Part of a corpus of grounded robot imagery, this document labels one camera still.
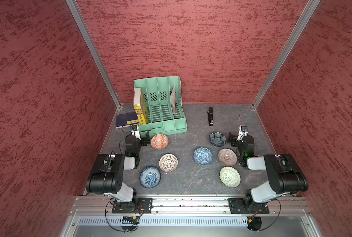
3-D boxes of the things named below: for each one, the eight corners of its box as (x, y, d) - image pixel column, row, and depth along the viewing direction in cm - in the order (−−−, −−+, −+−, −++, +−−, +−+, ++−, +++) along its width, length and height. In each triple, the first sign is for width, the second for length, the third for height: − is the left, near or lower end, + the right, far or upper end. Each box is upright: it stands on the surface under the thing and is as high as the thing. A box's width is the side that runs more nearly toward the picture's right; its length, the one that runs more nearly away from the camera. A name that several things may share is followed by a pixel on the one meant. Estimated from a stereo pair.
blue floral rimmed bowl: (139, 188, 81) (137, 185, 78) (143, 169, 88) (141, 166, 84) (159, 188, 81) (158, 186, 78) (161, 169, 88) (160, 166, 85)
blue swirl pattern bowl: (194, 165, 90) (194, 162, 86) (193, 150, 96) (193, 147, 92) (212, 165, 90) (213, 162, 86) (210, 150, 96) (211, 147, 92)
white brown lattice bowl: (166, 176, 85) (165, 173, 82) (157, 162, 90) (156, 159, 87) (180, 165, 89) (180, 162, 86) (171, 153, 94) (170, 150, 91)
